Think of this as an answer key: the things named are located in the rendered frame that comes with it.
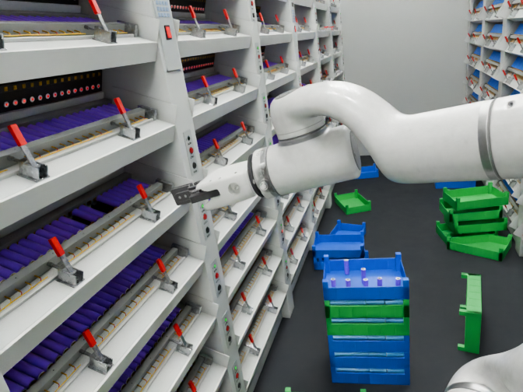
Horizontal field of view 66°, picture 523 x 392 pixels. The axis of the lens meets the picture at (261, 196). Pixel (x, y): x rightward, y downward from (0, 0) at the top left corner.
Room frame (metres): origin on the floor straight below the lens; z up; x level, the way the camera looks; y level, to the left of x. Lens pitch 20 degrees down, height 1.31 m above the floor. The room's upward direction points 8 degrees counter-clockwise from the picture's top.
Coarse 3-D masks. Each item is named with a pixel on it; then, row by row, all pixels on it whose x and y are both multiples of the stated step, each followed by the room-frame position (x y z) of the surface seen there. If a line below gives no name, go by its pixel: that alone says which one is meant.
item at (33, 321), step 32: (160, 192) 1.03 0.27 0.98; (160, 224) 0.89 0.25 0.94; (96, 256) 0.72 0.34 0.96; (128, 256) 0.77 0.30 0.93; (64, 288) 0.62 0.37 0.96; (96, 288) 0.67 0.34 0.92; (0, 320) 0.53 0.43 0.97; (32, 320) 0.54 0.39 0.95; (64, 320) 0.59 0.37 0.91; (0, 352) 0.48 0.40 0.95
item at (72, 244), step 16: (128, 208) 0.89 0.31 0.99; (96, 224) 0.79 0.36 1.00; (112, 224) 0.83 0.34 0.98; (80, 240) 0.74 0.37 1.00; (48, 256) 0.67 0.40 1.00; (16, 272) 0.61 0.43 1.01; (32, 272) 0.62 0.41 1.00; (0, 288) 0.57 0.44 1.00; (16, 288) 0.59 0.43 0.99; (32, 288) 0.60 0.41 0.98
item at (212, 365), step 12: (204, 348) 1.05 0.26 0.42; (204, 360) 1.04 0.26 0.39; (216, 360) 1.04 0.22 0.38; (228, 360) 1.03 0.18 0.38; (192, 372) 0.98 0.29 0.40; (204, 372) 1.00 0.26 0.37; (216, 372) 1.01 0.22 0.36; (180, 384) 0.94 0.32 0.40; (192, 384) 0.89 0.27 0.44; (204, 384) 0.96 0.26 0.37; (216, 384) 0.97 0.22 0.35
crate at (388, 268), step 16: (400, 256) 1.36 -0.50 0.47; (336, 272) 1.41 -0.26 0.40; (352, 272) 1.40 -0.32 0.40; (368, 272) 1.38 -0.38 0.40; (384, 272) 1.36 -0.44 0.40; (400, 272) 1.35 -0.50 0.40; (336, 288) 1.23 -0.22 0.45; (352, 288) 1.22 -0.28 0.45; (368, 288) 1.21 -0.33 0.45; (384, 288) 1.20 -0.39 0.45; (400, 288) 1.19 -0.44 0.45
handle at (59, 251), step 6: (48, 240) 0.64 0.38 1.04; (54, 240) 0.64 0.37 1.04; (54, 246) 0.64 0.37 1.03; (60, 246) 0.65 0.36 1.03; (60, 252) 0.64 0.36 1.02; (60, 258) 0.64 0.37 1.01; (66, 258) 0.64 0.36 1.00; (66, 264) 0.64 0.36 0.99; (66, 270) 0.64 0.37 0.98; (72, 270) 0.64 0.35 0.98
